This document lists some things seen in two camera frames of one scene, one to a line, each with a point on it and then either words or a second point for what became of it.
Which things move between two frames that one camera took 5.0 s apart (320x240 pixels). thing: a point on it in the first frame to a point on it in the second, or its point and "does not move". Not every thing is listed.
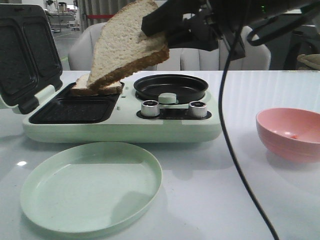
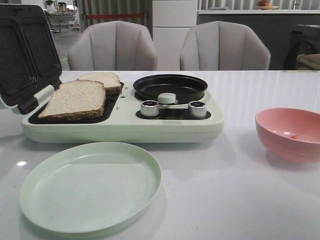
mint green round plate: (90, 187) does not move
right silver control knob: (197, 109) does not move
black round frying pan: (187, 88) does not move
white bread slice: (124, 48) to (76, 99)
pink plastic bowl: (290, 134) does not move
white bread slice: (80, 86) to (110, 81)
